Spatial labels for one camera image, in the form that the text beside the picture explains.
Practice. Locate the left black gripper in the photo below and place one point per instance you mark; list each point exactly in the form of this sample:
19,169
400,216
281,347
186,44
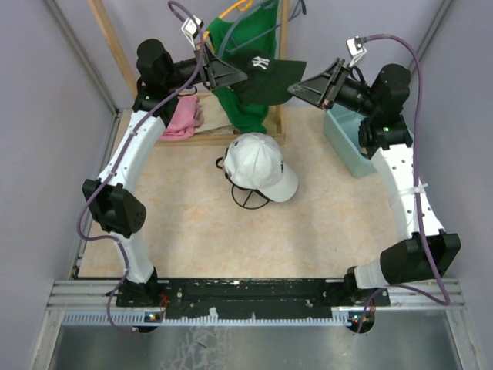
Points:
223,74

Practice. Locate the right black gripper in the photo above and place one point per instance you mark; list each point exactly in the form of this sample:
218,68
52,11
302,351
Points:
323,89

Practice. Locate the black cap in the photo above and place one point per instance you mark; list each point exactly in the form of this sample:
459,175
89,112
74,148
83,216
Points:
268,79

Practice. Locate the white cap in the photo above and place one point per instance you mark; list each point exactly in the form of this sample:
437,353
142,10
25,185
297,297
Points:
254,161

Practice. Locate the black wire hat stand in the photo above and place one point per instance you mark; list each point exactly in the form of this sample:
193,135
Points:
247,199

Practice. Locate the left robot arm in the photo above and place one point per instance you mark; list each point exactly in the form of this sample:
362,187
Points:
110,197

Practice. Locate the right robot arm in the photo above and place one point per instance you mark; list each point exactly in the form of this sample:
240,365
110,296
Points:
424,250

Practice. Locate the light blue plastic bin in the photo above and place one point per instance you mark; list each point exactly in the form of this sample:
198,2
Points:
346,142

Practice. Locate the beige folded cloth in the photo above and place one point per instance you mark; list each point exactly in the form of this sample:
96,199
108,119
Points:
213,119

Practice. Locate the green tank top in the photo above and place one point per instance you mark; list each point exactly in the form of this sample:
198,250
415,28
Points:
245,118

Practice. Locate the pink folded cloth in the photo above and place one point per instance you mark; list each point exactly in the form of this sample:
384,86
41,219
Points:
184,122

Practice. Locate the yellow clothes hanger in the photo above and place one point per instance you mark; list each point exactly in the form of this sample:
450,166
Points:
240,6

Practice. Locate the grey-blue clothes hanger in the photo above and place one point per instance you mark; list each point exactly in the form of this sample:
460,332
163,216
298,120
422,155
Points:
251,28

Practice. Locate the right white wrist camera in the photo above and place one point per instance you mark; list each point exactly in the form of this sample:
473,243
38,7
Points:
357,50

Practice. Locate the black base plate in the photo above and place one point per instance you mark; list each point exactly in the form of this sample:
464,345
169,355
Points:
262,299

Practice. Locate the aluminium rail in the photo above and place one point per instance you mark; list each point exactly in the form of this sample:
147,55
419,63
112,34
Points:
85,302

